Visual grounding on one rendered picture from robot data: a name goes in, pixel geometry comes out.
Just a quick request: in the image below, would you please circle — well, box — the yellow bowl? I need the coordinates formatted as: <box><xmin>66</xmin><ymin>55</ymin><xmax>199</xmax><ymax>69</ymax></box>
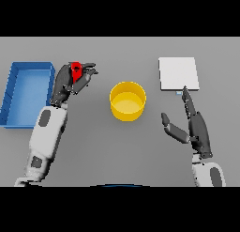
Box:
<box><xmin>109</xmin><ymin>81</ymin><xmax>147</xmax><ymax>122</ymax></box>

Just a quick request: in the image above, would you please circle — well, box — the blue tray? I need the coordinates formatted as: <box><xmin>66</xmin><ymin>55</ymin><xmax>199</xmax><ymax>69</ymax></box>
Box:
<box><xmin>0</xmin><ymin>61</ymin><xmax>56</xmax><ymax>130</ymax></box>

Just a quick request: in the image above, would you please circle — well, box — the red beaker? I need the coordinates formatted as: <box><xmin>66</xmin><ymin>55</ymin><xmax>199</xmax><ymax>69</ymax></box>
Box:
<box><xmin>70</xmin><ymin>61</ymin><xmax>83</xmax><ymax>84</ymax></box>

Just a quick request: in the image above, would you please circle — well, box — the pale square measuring scale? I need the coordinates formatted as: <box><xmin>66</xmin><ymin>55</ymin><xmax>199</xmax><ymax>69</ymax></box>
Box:
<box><xmin>157</xmin><ymin>56</ymin><xmax>201</xmax><ymax>95</ymax></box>

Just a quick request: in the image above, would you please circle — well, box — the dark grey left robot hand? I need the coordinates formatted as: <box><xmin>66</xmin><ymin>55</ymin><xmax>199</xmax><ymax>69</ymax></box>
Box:
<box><xmin>49</xmin><ymin>62</ymin><xmax>99</xmax><ymax>109</ymax></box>

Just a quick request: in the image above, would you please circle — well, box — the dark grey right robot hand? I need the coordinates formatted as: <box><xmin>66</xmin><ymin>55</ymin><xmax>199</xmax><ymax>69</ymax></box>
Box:
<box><xmin>160</xmin><ymin>85</ymin><xmax>214</xmax><ymax>160</ymax></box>

